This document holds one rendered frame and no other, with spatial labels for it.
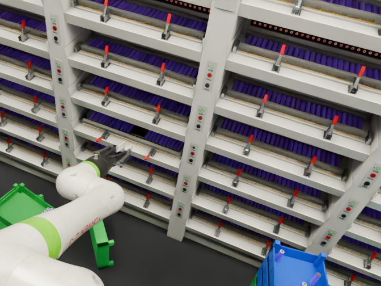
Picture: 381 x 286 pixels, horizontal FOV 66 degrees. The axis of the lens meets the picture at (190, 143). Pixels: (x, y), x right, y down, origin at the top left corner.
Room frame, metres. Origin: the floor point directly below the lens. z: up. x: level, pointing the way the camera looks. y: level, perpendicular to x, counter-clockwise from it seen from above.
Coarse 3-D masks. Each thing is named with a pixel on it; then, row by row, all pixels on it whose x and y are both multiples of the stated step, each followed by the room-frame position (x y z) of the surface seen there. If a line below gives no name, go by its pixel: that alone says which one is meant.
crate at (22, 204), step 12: (12, 192) 1.03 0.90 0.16; (24, 192) 1.09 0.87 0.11; (0, 204) 0.96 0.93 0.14; (12, 204) 1.00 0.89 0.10; (24, 204) 1.03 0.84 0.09; (36, 204) 1.06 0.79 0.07; (48, 204) 1.06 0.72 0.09; (0, 216) 0.89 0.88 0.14; (12, 216) 0.94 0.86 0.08; (24, 216) 0.97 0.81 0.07
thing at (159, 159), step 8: (80, 112) 1.28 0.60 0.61; (88, 112) 1.34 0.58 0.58; (80, 120) 1.25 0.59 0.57; (80, 128) 1.23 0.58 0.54; (88, 128) 1.23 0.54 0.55; (88, 136) 1.20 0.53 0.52; (96, 136) 1.19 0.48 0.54; (112, 136) 1.21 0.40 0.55; (104, 144) 1.18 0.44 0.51; (112, 144) 1.17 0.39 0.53; (128, 144) 1.17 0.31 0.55; (136, 152) 1.13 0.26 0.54; (144, 152) 1.14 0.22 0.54; (144, 160) 1.14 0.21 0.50; (152, 160) 1.12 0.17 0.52; (160, 160) 1.11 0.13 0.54; (168, 160) 1.12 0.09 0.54; (176, 160) 1.13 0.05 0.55; (168, 168) 1.10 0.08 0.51; (176, 168) 1.09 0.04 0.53
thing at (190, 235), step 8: (0, 160) 1.40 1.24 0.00; (8, 160) 1.38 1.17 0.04; (16, 160) 1.38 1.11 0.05; (24, 168) 1.35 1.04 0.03; (32, 168) 1.34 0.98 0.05; (40, 176) 1.33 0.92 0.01; (48, 176) 1.31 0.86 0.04; (56, 176) 1.31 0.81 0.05; (128, 208) 1.18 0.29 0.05; (136, 216) 1.17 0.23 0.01; (144, 216) 1.16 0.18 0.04; (152, 216) 1.16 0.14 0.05; (160, 224) 1.13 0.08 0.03; (168, 224) 1.13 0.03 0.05; (192, 232) 1.11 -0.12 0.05; (200, 240) 1.08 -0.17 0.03; (208, 240) 1.07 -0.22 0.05; (216, 248) 1.05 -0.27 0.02; (224, 248) 1.05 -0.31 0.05; (232, 256) 1.03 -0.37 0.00; (240, 256) 1.02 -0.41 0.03; (248, 256) 1.02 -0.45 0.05; (256, 264) 1.00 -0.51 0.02
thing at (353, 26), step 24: (240, 0) 1.06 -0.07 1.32; (264, 0) 1.09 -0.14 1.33; (288, 0) 1.10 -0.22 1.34; (312, 0) 1.08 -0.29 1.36; (336, 0) 1.11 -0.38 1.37; (360, 0) 1.13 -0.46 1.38; (288, 24) 1.03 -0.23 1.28; (312, 24) 1.01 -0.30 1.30; (336, 24) 1.00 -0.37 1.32; (360, 24) 1.02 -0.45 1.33
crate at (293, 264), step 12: (276, 240) 0.76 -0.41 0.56; (276, 252) 0.75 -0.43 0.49; (288, 252) 0.75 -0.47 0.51; (300, 252) 0.75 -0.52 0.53; (276, 264) 0.70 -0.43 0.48; (288, 264) 0.71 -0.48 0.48; (300, 264) 0.72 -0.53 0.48; (312, 264) 0.74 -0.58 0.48; (324, 264) 0.71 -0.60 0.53; (276, 276) 0.65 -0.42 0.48; (288, 276) 0.66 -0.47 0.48; (300, 276) 0.67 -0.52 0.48; (312, 276) 0.68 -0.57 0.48; (324, 276) 0.67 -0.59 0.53
